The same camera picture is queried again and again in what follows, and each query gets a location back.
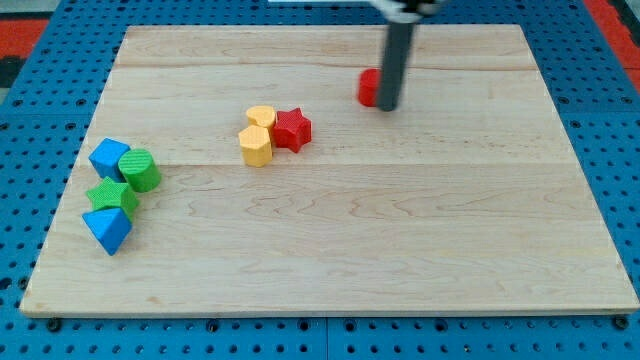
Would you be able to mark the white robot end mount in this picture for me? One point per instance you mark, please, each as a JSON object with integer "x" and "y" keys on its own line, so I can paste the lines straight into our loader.
{"x": 407, "y": 11}

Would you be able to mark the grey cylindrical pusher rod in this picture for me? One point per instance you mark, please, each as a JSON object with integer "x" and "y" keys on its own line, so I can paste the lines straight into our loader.
{"x": 397, "y": 47}

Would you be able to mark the red cylinder block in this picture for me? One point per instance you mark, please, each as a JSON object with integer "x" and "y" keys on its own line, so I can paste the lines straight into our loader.
{"x": 368, "y": 84}

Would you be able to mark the red star block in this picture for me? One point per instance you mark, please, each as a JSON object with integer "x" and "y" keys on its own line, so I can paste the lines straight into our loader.
{"x": 292, "y": 130}

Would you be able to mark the yellow heart block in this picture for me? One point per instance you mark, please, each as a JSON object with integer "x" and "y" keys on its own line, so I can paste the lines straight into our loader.
{"x": 261, "y": 115}

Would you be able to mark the yellow hexagon block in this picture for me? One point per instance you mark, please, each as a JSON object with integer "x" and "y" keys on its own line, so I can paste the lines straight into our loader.
{"x": 255, "y": 146}

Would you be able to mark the wooden board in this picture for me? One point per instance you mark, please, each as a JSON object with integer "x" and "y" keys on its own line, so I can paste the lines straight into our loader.
{"x": 467, "y": 200}

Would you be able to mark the green cylinder block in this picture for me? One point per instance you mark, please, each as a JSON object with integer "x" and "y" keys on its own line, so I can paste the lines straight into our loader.
{"x": 138, "y": 168}

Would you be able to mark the blue cube block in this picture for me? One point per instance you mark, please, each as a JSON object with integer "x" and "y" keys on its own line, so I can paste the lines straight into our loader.
{"x": 106, "y": 156}

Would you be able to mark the green star block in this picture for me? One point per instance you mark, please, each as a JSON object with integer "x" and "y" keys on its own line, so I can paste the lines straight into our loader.
{"x": 110, "y": 194}

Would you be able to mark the blue triangle block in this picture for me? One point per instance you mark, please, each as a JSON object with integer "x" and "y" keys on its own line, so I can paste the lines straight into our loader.
{"x": 110, "y": 227}

